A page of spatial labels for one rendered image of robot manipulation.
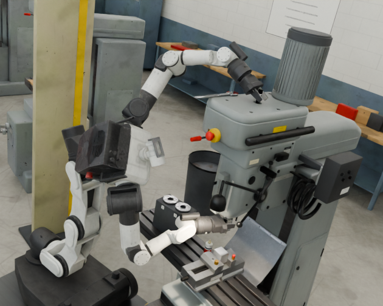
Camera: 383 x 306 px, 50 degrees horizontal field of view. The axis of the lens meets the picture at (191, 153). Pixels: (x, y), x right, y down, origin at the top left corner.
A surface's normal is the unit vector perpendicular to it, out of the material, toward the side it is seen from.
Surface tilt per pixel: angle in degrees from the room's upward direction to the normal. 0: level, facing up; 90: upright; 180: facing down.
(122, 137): 58
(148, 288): 0
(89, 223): 81
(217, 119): 90
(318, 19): 90
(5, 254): 0
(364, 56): 90
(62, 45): 90
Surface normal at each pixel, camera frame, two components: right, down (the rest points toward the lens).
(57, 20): 0.62, 0.43
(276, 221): -0.76, 0.15
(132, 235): 0.44, 0.38
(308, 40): -0.24, 0.37
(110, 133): 0.79, -0.13
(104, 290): 0.17, -0.89
